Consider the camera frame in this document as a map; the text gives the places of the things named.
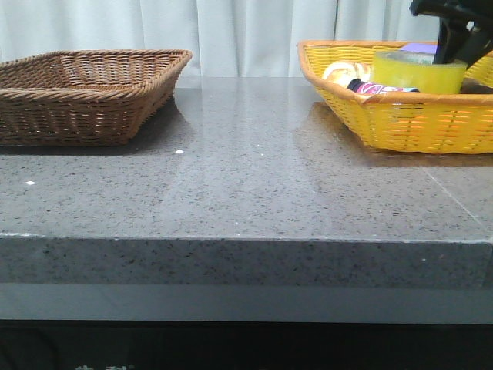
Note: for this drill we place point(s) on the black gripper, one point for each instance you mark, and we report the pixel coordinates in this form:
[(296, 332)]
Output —
[(462, 37)]

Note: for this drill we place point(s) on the yellow tape roll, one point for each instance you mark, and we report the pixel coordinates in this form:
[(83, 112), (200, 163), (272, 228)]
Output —
[(417, 70)]

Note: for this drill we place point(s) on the purple foam cube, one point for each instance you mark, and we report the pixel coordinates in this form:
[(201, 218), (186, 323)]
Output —
[(419, 47)]

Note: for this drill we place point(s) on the brown toy lion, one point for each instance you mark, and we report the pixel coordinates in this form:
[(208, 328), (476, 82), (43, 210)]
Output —
[(473, 86)]

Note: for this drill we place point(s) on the yellow woven basket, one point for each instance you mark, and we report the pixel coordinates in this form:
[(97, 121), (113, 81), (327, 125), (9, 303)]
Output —
[(403, 122)]

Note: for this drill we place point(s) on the black pink-labelled jar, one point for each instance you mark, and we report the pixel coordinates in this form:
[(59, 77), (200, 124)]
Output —
[(372, 88)]

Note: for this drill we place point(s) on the bread roll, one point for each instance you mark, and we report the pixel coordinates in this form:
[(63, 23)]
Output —
[(344, 72)]

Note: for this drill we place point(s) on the pale curtain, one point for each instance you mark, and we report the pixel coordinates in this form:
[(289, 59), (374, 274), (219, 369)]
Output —
[(226, 38)]

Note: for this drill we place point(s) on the brown wicker basket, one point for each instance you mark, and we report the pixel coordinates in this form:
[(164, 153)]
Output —
[(85, 97)]

